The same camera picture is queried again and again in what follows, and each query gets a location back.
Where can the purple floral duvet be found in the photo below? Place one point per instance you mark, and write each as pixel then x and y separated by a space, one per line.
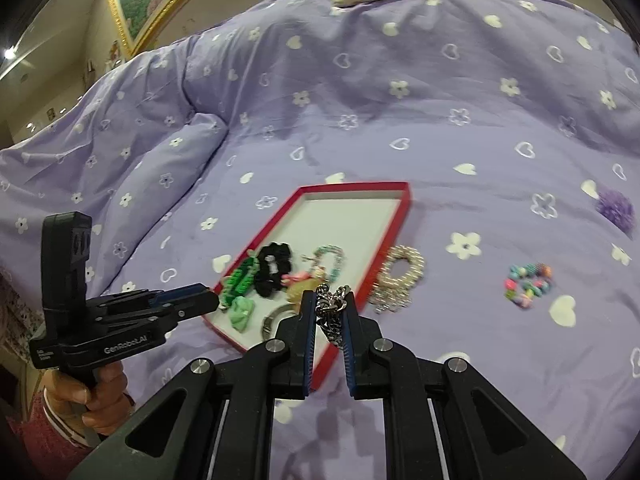
pixel 506 118

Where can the red shallow tray box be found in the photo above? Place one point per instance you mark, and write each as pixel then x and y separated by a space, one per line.
pixel 343 230

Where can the left hand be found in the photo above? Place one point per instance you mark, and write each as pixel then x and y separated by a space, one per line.
pixel 103 408

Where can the black velvet scrunchie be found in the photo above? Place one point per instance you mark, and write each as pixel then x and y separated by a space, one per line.
pixel 274 261

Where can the pink heart hair clip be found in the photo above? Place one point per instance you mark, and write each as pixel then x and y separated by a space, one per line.
pixel 288 280

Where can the rose gold wristwatch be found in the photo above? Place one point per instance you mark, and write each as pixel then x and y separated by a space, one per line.
pixel 272 320

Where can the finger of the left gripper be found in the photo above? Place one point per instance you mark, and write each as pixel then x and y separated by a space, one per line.
pixel 182 292
pixel 162 319

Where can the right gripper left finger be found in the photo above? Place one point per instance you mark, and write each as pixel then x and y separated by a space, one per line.
pixel 212 421

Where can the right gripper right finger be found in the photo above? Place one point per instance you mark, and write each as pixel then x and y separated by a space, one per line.
pixel 443 420

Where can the yellow translucent claw clip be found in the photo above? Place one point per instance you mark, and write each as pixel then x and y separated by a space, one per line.
pixel 295 292

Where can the purple mesh scrunchie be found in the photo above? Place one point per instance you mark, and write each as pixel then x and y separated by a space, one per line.
pixel 617 209

